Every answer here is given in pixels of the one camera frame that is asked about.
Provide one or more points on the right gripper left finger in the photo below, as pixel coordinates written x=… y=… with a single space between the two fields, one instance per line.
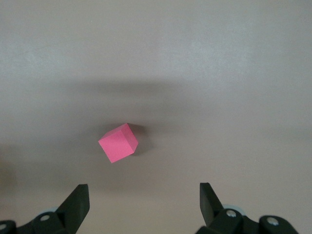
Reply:
x=73 y=209

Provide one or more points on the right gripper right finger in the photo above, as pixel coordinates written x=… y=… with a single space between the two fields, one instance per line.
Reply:
x=212 y=209

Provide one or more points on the red foam block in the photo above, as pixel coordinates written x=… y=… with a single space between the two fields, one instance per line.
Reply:
x=118 y=143

